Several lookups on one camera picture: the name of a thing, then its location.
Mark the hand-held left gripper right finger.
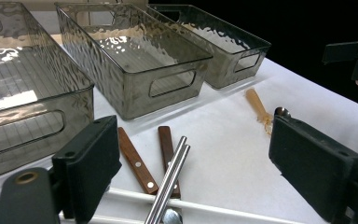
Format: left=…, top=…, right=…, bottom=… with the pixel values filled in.
left=268, top=114, right=358, bottom=223

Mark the metal spoon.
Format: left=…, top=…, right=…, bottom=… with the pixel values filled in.
left=274, top=106, right=292, bottom=119

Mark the wooden handled fork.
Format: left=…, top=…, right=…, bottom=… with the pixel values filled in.
left=158, top=125, right=183, bottom=224

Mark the single silver chopstick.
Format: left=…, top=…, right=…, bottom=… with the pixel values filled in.
left=105, top=187, right=306, bottom=224

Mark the translucent grey plastic bin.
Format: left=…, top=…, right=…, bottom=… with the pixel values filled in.
left=55, top=2, right=213, bottom=121
left=147, top=3, right=272, bottom=91
left=0, top=1, right=95, bottom=183

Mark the wooden handled knife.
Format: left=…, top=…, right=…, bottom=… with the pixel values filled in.
left=117, top=126, right=160, bottom=196

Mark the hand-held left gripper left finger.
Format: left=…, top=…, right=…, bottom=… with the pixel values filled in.
left=51, top=115, right=122, bottom=224

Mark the white chopstick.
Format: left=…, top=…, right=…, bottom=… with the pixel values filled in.
left=59, top=213, right=147, bottom=224

